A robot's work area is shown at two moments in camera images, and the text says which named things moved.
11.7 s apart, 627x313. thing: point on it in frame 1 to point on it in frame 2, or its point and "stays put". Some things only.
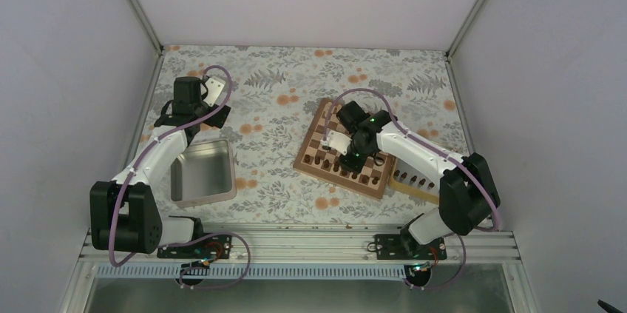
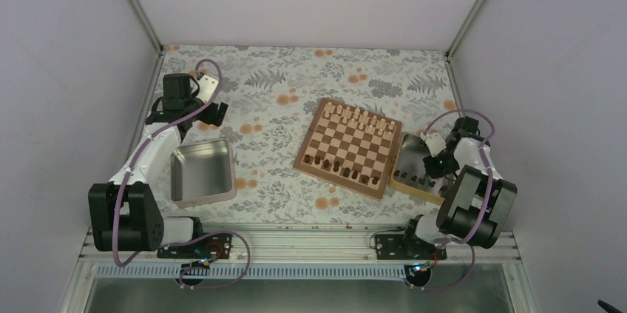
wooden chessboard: x=323 y=161 stays put
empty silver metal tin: x=203 y=173 stays put
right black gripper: x=351 y=166 to x=433 y=172
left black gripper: x=219 y=118 stays put
